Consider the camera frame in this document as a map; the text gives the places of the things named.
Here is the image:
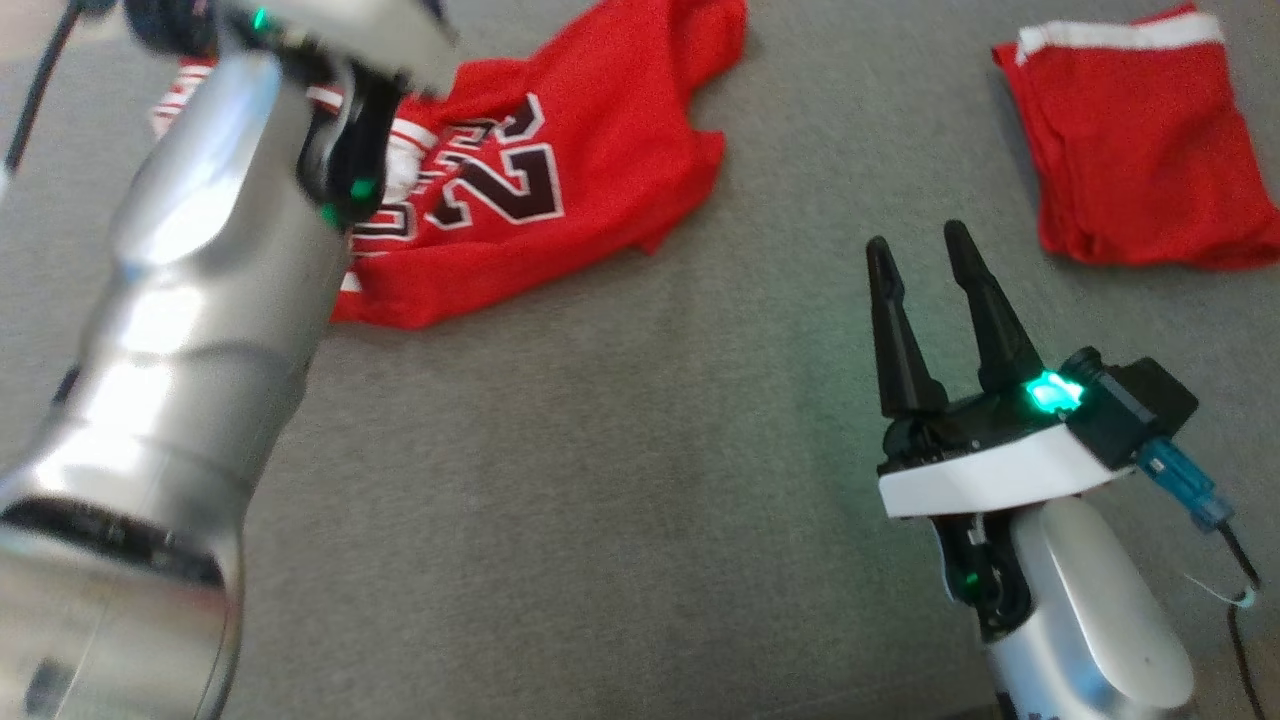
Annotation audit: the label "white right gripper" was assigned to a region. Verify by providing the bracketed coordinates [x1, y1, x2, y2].
[865, 220, 1141, 519]

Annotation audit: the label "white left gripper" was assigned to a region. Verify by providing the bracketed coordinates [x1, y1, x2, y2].
[215, 0, 461, 96]

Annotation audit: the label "red basketball jersey with number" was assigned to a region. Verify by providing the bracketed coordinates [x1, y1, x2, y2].
[150, 0, 749, 331]

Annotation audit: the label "red shorts with white stripe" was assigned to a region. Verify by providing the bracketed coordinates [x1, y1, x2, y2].
[992, 3, 1280, 271]

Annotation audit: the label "large grey sofa seat cushion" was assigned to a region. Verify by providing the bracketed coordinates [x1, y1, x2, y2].
[0, 0, 1280, 720]

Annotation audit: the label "right arm cable blue plug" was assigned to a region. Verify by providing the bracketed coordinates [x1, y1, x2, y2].
[1138, 438, 1280, 720]

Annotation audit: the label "thin white cable tie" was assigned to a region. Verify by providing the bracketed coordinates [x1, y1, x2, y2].
[1185, 573, 1258, 607]

